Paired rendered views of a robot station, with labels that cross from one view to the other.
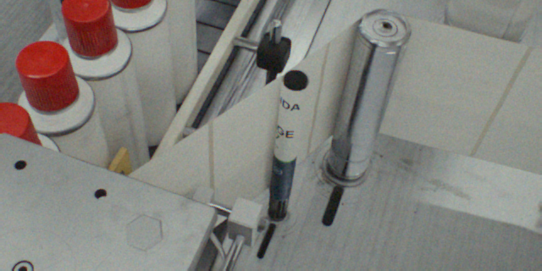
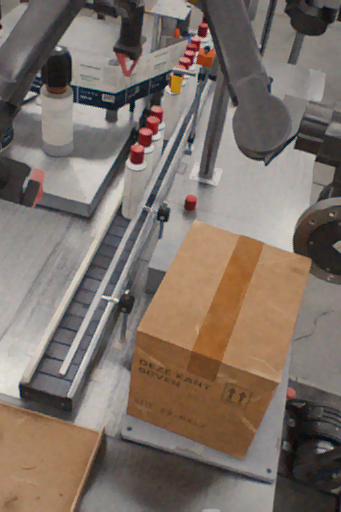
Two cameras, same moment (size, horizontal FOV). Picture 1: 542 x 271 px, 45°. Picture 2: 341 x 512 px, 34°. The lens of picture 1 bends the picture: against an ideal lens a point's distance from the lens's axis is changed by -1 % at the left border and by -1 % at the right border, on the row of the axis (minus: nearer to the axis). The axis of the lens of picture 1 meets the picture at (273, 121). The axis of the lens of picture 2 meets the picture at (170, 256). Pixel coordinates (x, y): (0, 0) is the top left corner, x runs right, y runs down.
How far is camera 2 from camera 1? 1.95 m
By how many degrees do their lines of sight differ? 82
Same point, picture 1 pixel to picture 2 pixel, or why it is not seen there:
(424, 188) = (88, 113)
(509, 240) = not seen: hidden behind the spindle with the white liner
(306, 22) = (120, 178)
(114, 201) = (164, 12)
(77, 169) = (171, 15)
